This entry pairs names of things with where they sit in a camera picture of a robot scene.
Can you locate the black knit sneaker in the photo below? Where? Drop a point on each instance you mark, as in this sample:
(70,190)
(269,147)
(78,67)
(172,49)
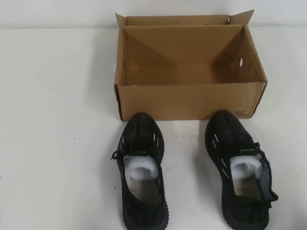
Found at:
(242,215)
(141,210)

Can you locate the brown cardboard shoe box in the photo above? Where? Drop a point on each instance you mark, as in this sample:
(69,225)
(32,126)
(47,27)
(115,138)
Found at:
(168,100)

